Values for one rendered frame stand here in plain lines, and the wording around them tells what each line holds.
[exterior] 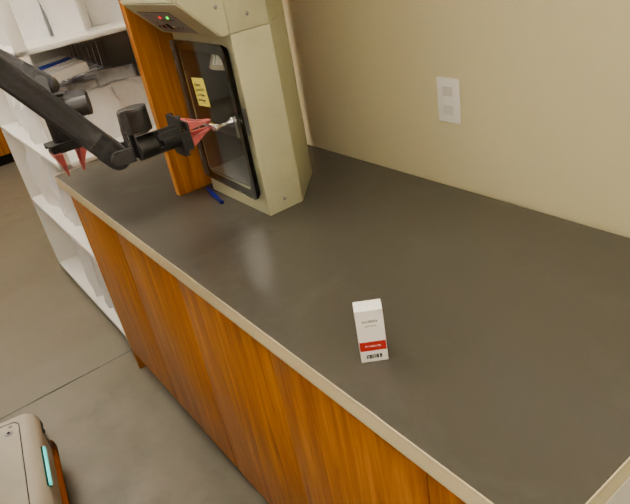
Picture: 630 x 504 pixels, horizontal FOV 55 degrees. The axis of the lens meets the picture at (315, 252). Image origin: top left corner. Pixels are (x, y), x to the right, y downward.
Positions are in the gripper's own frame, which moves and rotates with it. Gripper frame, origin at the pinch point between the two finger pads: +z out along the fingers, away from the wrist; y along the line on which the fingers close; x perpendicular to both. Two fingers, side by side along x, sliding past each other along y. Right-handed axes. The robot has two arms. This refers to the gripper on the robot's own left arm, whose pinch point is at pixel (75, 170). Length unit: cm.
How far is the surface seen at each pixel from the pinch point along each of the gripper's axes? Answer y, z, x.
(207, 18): 28, -36, -46
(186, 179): 27.7, 11.6, -9.3
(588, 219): 76, 17, -111
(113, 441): -19, 110, 20
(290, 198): 40, 14, -46
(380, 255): 37, 16, -85
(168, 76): 31.1, -18.9, -9.4
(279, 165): 39, 3, -46
